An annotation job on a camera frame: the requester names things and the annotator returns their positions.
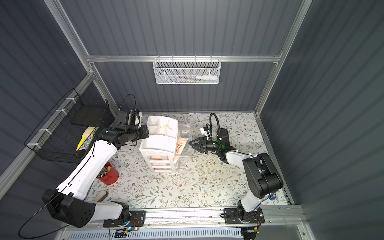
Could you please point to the red pencil cup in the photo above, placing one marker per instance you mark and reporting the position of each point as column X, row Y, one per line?
column 108, row 175

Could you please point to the white desk drawer organizer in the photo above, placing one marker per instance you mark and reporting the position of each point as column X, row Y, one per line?
column 159, row 149

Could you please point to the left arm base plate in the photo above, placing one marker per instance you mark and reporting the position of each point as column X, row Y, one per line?
column 129, row 219

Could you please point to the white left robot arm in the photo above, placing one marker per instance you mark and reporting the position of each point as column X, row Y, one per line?
column 67, row 202

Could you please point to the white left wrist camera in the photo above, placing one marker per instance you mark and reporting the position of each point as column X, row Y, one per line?
column 134, row 118

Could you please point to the clear plastic drawer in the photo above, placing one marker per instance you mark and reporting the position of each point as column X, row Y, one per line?
column 184, row 150

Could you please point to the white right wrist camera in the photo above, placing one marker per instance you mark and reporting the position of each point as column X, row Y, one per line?
column 205, row 131

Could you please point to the white wire mesh basket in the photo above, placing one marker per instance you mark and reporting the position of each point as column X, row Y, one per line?
column 184, row 72

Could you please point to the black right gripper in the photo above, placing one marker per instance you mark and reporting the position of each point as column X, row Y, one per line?
column 205, row 145

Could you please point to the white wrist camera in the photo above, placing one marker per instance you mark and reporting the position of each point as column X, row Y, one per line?
column 134, row 118
column 205, row 131

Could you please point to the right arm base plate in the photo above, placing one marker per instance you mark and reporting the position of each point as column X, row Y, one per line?
column 239, row 216

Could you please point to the black wire wall basket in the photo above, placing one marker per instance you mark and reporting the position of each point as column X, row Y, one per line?
column 56, row 139

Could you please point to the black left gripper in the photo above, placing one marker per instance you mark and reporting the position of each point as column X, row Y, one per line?
column 144, row 132

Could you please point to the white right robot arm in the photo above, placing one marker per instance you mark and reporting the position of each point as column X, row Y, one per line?
column 261, row 173

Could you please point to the pink postcards stack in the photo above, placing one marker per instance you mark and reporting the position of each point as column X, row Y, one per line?
column 181, row 143

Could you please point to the white marker in basket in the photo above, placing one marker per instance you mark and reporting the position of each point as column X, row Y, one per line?
column 208, row 78

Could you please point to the yellow sticky notes pad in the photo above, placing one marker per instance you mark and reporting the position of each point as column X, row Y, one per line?
column 88, row 132

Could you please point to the black notebook in basket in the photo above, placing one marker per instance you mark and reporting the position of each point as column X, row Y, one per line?
column 88, row 116

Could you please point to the beige eraser block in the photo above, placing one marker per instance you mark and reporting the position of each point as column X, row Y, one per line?
column 101, row 196

